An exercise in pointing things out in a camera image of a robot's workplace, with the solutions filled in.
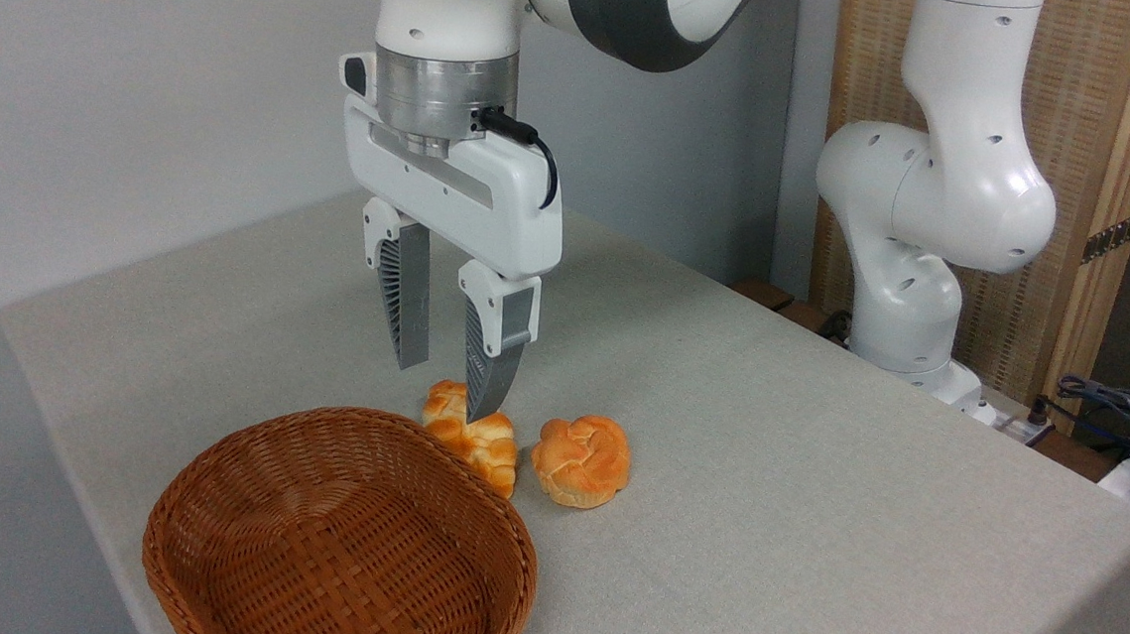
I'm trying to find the white power strip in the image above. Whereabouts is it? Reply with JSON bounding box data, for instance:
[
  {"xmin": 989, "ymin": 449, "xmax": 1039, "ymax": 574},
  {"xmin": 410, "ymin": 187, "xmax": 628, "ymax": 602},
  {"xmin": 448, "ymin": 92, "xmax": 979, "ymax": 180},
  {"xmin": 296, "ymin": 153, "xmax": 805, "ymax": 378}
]
[{"xmin": 972, "ymin": 386, "xmax": 1060, "ymax": 447}]

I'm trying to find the wooden woven folding screen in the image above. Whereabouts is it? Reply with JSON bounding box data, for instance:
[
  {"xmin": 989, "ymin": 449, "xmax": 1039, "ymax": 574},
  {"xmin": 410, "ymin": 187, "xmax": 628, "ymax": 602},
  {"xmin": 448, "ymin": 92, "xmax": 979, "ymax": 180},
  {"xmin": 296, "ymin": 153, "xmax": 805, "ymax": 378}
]
[{"xmin": 801, "ymin": 0, "xmax": 1130, "ymax": 440}]

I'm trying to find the brown woven wicker basket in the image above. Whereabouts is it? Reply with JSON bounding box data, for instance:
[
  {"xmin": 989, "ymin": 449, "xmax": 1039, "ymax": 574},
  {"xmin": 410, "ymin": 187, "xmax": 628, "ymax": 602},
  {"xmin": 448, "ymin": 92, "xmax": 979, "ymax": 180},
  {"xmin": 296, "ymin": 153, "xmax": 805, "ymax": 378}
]
[{"xmin": 136, "ymin": 393, "xmax": 550, "ymax": 634}]

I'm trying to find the round knotted bread roll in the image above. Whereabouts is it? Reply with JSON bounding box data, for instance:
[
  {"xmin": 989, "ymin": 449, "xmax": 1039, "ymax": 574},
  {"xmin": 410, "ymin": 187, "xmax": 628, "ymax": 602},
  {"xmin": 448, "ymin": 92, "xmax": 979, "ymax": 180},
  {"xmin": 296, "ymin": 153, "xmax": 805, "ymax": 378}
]
[{"xmin": 527, "ymin": 412, "xmax": 636, "ymax": 513}]

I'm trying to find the grey tablecloth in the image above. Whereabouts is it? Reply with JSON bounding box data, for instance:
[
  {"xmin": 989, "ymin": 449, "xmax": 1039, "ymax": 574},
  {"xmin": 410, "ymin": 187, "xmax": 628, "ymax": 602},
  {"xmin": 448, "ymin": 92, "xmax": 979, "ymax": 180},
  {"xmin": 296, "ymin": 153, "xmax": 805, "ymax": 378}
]
[{"xmin": 0, "ymin": 162, "xmax": 1130, "ymax": 634}]

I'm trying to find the dark metal screen hinge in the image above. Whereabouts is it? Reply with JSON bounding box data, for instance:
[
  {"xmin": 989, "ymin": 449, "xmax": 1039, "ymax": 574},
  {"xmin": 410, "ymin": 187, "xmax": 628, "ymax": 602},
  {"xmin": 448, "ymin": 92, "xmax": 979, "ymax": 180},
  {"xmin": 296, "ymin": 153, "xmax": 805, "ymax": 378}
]
[{"xmin": 1079, "ymin": 208, "xmax": 1130, "ymax": 269}]

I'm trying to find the long braided bread roll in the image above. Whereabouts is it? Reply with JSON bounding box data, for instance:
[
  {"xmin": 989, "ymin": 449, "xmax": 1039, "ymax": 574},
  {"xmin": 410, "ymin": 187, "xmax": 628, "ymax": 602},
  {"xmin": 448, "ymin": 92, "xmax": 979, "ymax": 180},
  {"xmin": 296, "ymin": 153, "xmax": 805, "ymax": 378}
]
[{"xmin": 416, "ymin": 378, "xmax": 526, "ymax": 502}]

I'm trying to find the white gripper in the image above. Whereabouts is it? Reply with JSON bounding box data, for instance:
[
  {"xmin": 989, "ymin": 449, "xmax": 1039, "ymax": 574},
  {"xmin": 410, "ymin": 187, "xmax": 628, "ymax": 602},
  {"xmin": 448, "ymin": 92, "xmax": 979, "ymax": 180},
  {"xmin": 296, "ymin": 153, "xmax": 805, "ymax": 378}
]
[{"xmin": 315, "ymin": 49, "xmax": 576, "ymax": 431}]

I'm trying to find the bundle of dark cables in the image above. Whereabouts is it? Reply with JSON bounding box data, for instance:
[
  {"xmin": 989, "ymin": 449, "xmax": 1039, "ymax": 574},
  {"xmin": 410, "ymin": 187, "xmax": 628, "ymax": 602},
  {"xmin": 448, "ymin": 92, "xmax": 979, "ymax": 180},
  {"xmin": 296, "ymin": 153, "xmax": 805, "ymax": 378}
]
[{"xmin": 1037, "ymin": 368, "xmax": 1130, "ymax": 469}]

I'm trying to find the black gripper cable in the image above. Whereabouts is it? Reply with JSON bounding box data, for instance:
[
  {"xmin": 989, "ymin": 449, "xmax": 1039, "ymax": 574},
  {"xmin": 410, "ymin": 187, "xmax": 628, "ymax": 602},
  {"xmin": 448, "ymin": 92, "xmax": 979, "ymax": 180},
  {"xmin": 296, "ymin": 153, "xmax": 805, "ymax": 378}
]
[{"xmin": 467, "ymin": 104, "xmax": 565, "ymax": 213}]

